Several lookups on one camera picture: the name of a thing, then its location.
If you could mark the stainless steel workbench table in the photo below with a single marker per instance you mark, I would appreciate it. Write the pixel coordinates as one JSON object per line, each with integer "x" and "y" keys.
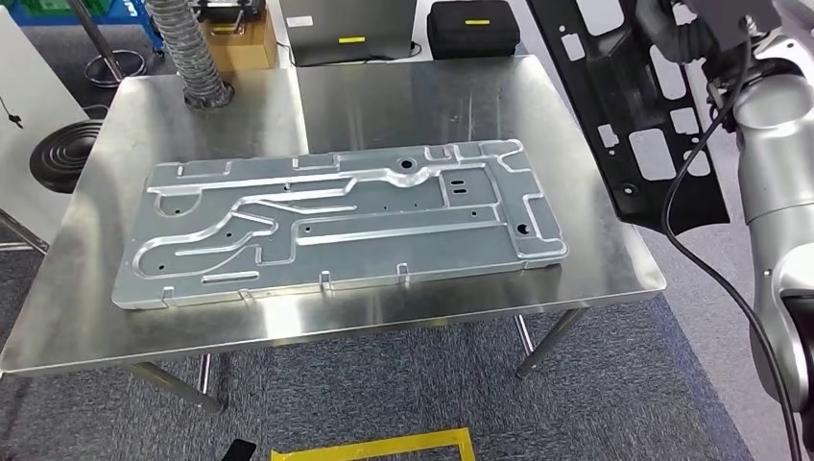
{"x": 413, "y": 95}

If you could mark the green plastic crate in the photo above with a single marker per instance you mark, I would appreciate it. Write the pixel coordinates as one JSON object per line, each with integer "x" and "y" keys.
{"x": 57, "y": 6}

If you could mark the black plastic plate bracket part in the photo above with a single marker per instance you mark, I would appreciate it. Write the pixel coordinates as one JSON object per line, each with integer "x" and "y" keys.
{"x": 610, "y": 83}

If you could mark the chrome stanchion post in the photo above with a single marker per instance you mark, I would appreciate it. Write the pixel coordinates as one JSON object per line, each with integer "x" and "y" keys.
{"x": 95, "y": 38}

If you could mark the grey laptop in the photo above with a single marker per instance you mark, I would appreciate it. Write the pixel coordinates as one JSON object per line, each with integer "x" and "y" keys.
{"x": 350, "y": 25}

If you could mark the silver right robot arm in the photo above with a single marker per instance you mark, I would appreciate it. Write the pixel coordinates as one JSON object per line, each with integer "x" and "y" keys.
{"x": 776, "y": 172}

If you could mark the brown cardboard box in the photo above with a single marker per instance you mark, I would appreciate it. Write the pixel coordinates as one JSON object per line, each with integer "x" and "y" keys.
{"x": 245, "y": 51}

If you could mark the large stamped metal plate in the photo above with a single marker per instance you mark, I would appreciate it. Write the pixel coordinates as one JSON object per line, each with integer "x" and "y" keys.
{"x": 381, "y": 254}

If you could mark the white cabinet panel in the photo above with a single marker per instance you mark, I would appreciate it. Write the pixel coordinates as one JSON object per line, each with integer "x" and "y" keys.
{"x": 38, "y": 70}

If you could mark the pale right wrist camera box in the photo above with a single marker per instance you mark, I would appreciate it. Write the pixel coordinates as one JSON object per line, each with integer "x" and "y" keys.
{"x": 731, "y": 13}

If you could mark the black round stool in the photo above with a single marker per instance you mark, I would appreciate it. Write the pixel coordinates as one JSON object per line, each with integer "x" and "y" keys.
{"x": 63, "y": 159}

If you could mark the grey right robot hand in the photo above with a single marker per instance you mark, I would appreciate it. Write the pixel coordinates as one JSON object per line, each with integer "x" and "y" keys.
{"x": 658, "y": 22}

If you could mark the yellow floor tape square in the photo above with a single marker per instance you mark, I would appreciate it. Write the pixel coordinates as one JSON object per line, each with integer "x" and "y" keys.
{"x": 369, "y": 445}

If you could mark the black zip case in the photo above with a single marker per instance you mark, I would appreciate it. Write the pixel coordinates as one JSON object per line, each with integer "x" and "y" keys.
{"x": 474, "y": 35}

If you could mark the blue metal cart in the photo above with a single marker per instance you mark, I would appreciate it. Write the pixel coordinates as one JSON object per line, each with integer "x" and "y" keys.
{"x": 149, "y": 25}

